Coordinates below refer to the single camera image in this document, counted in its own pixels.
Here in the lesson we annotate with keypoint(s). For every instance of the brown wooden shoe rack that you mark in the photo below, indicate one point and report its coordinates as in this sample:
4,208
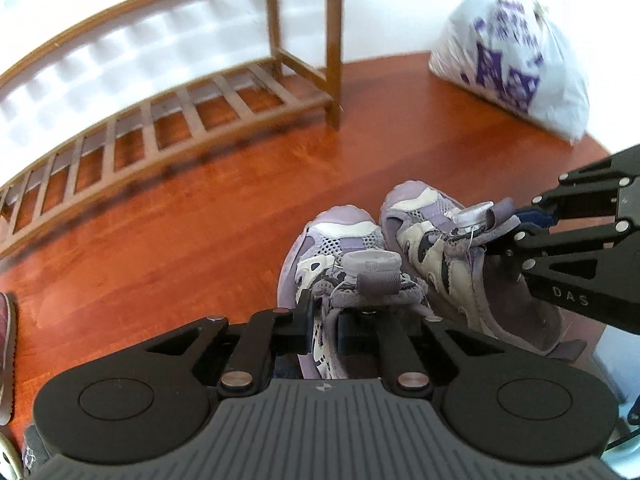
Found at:
334,35

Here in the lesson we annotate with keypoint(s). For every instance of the white plastic bag purple print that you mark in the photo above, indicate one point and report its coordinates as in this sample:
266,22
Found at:
510,60

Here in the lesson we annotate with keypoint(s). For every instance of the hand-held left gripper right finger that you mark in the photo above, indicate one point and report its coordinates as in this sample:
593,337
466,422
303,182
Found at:
350,337

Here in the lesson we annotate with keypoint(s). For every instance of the pink grey fur slipper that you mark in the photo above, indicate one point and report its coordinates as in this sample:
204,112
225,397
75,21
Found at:
6,340

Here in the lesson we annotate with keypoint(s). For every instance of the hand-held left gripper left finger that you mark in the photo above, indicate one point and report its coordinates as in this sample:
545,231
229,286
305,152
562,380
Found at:
305,325

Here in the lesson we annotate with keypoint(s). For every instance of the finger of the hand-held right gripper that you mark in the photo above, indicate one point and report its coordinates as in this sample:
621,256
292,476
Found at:
565,242
590,200

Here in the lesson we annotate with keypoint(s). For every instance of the purple mesh sneaker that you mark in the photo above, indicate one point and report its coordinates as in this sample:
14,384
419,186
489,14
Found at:
425,230
340,240

